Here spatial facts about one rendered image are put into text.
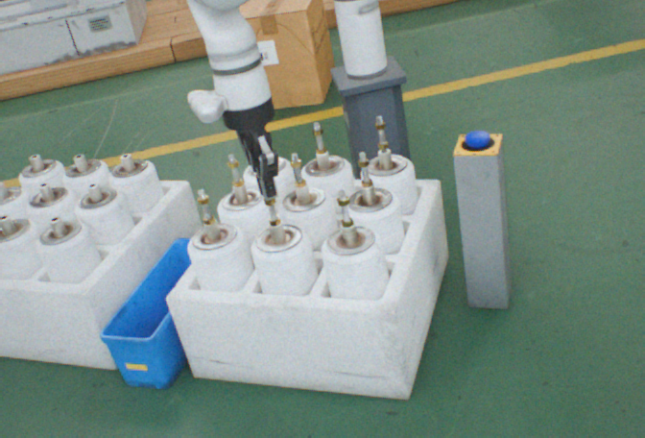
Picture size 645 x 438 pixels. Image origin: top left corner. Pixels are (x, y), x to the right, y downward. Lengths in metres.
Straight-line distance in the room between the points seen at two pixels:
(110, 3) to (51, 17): 0.24
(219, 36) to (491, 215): 0.54
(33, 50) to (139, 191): 1.73
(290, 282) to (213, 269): 0.13
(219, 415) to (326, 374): 0.19
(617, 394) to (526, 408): 0.14
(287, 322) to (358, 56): 0.64
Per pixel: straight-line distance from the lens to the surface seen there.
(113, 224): 1.43
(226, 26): 1.00
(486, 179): 1.19
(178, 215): 1.54
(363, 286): 1.10
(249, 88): 1.00
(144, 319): 1.41
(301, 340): 1.17
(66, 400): 1.41
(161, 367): 1.30
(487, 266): 1.28
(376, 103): 1.57
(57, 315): 1.40
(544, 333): 1.29
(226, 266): 1.18
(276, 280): 1.14
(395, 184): 1.27
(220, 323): 1.21
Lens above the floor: 0.86
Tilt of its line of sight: 29 degrees down
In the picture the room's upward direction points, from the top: 12 degrees counter-clockwise
